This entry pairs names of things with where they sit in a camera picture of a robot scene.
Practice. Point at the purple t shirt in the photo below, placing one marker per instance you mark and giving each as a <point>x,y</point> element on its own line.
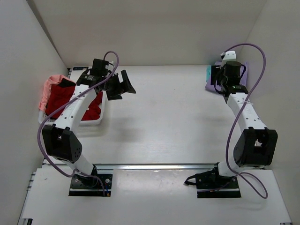
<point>243,80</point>

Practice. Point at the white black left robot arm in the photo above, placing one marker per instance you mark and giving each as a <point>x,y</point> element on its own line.
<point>59,139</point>

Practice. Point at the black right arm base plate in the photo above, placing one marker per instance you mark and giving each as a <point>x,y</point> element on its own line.
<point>211,184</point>

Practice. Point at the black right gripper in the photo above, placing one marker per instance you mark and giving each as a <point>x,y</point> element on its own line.
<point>216,71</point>

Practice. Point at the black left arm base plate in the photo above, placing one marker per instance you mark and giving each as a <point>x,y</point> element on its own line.
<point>86,186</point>

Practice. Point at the red t shirt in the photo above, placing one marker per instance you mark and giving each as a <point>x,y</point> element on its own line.
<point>59,96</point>

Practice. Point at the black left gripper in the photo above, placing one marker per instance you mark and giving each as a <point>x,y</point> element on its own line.
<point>122,86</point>

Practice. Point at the white plastic laundry basket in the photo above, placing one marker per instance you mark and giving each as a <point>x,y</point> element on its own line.
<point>42,116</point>

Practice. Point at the folded teal t shirt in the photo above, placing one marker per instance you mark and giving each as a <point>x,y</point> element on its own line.
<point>208,73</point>

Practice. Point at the black garment in basket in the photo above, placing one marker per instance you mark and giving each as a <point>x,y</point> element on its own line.
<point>65,83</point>

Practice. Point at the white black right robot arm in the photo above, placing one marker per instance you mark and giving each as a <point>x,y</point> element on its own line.
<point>257,143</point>

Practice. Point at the pink t shirt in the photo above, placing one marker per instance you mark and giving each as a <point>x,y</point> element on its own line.
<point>52,80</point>

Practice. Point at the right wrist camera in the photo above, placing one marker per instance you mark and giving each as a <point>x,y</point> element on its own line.
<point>228,56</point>

